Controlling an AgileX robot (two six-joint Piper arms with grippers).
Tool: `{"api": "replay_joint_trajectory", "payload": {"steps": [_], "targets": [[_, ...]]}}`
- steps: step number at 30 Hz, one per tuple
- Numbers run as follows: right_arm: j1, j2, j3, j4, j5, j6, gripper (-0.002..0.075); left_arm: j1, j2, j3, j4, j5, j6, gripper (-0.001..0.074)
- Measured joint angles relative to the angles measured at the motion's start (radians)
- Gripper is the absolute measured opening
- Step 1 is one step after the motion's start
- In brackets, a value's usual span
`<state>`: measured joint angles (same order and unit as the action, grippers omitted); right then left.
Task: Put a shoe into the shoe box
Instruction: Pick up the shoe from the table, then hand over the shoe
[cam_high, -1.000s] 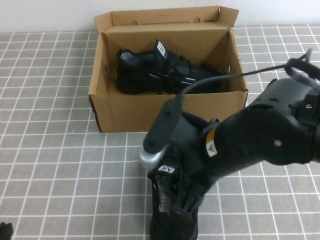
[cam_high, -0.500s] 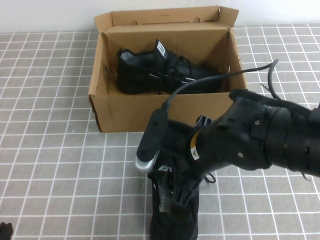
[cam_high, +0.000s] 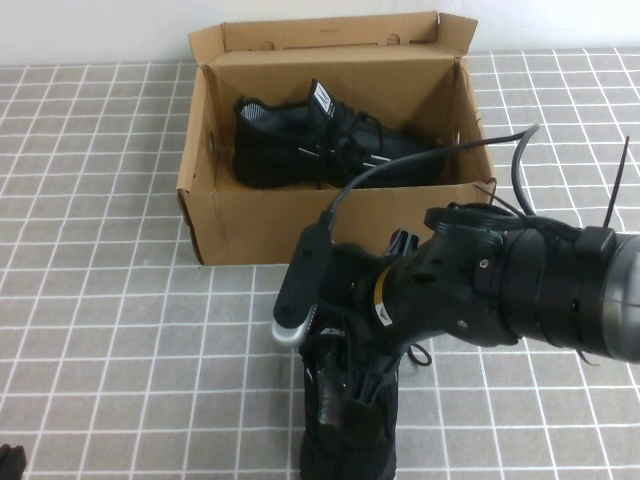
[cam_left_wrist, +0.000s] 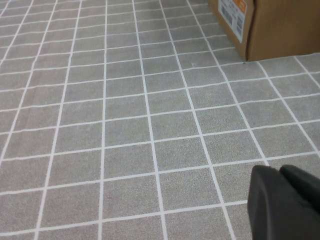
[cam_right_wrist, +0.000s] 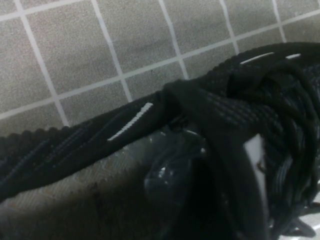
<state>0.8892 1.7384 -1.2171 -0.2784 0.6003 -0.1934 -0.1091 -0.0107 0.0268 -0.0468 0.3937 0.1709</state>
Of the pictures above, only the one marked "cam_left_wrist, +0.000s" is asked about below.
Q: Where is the brown cardboard shoe box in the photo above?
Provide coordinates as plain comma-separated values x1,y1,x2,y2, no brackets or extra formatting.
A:
207,0,320,62

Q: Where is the grey white-grid tablecloth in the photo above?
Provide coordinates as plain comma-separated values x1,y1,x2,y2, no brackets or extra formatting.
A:
0,0,320,240

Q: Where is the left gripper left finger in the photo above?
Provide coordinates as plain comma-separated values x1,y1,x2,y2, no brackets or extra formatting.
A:
246,164,320,240

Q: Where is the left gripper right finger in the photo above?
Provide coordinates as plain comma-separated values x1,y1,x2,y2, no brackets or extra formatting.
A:
279,163,320,224

